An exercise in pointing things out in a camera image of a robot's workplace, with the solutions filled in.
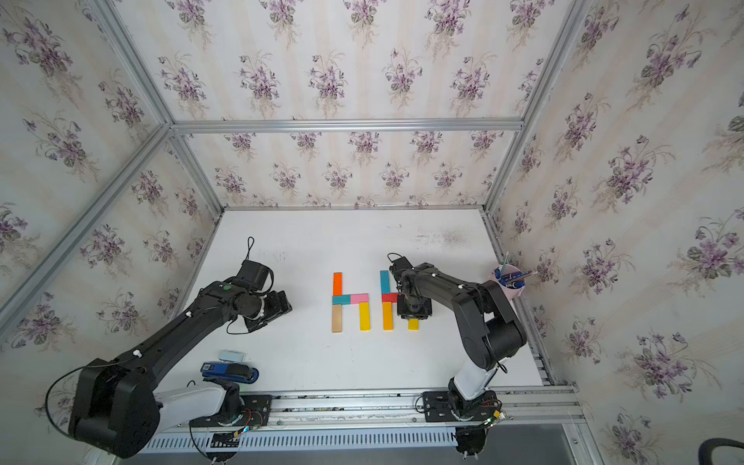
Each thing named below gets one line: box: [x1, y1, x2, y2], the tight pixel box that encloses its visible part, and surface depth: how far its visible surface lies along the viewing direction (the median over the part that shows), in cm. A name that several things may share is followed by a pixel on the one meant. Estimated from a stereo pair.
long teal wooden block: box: [379, 270, 391, 295], surface depth 100 cm
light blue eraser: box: [217, 349, 247, 364], surface depth 82 cm
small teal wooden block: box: [332, 294, 352, 306], surface depth 95 cm
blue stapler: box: [200, 362, 260, 385], surface depth 79 cm
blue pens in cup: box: [494, 250, 534, 289], surface depth 89 cm
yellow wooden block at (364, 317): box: [359, 302, 372, 332], surface depth 92 cm
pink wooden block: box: [349, 293, 370, 305], surface depth 95 cm
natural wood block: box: [331, 304, 342, 334], surface depth 91 cm
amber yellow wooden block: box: [382, 301, 395, 332], surface depth 92 cm
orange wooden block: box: [332, 272, 344, 297], surface depth 99 cm
